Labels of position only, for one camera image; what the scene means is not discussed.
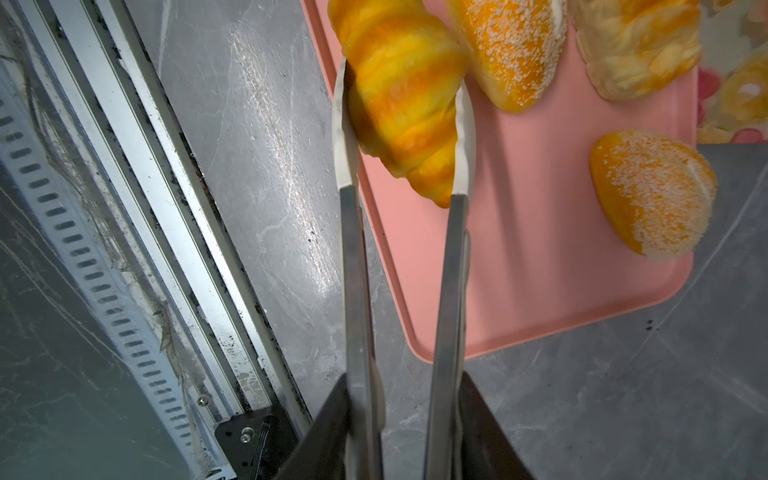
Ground large croissant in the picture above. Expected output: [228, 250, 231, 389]
[328, 1, 469, 208]

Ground sesame bun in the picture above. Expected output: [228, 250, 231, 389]
[446, 0, 568, 114]
[589, 129, 718, 260]

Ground pink plastic tray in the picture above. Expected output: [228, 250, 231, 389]
[299, 0, 700, 364]

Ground painted landscape paper bag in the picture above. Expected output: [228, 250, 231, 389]
[697, 0, 767, 144]

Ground metal tongs white tips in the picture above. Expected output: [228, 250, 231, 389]
[331, 63, 476, 479]

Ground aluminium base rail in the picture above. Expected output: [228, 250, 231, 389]
[1, 1, 301, 479]

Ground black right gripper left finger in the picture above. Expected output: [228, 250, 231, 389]
[275, 374, 350, 480]

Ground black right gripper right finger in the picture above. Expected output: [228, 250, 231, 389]
[458, 372, 534, 480]

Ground braided bread loaf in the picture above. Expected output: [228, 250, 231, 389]
[569, 0, 702, 102]

